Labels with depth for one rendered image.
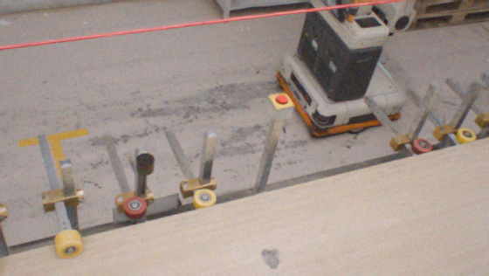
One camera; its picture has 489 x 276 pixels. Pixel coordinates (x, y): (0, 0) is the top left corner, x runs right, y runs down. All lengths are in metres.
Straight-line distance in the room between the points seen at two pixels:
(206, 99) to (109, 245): 2.07
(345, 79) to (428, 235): 1.49
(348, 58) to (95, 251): 1.99
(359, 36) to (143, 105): 1.44
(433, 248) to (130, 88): 2.38
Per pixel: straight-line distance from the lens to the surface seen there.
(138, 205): 2.06
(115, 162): 2.25
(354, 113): 3.69
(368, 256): 2.08
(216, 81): 4.01
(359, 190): 2.27
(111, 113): 3.72
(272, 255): 1.97
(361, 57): 3.42
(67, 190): 1.99
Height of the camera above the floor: 2.52
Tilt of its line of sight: 45 degrees down
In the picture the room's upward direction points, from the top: 11 degrees clockwise
